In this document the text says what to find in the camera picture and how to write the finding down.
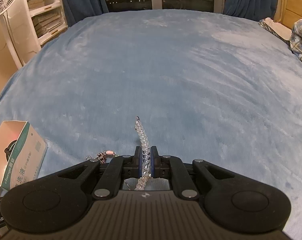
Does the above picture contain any thin fan cable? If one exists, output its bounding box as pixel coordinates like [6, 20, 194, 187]
[0, 9, 17, 52]

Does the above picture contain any white shelf unit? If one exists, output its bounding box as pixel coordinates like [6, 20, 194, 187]
[24, 0, 68, 46]

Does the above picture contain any black green-striped watch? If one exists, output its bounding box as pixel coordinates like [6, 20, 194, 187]
[4, 141, 18, 163]

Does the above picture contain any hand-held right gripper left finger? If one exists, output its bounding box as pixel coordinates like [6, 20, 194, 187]
[57, 145, 143, 201]

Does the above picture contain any small stack of books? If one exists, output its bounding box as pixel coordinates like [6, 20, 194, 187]
[26, 0, 48, 11]

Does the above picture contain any blue plaid quilt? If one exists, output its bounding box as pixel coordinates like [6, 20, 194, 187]
[289, 19, 302, 75]

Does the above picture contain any wooden headboard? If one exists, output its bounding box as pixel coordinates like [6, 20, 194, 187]
[274, 0, 302, 32]

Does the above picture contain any white cardboard box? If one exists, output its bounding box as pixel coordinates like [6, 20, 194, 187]
[0, 121, 48, 191]

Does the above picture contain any pink bead charm bracelet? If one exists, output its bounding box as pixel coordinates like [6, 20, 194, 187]
[85, 150, 117, 165]

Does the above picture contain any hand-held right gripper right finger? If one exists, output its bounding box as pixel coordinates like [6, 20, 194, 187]
[150, 145, 235, 201]

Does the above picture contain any blue fleece blanket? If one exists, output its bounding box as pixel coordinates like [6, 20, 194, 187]
[0, 8, 302, 240]

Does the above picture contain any large stack of books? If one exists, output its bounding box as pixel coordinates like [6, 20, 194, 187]
[32, 12, 63, 37]

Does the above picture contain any clear crystal bead bracelet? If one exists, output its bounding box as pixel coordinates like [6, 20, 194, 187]
[134, 116, 153, 192]

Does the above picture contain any blue curtain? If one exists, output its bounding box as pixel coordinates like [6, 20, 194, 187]
[58, 0, 109, 28]
[223, 0, 280, 22]

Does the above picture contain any plaid edged pillow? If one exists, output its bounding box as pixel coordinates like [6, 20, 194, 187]
[258, 17, 293, 46]

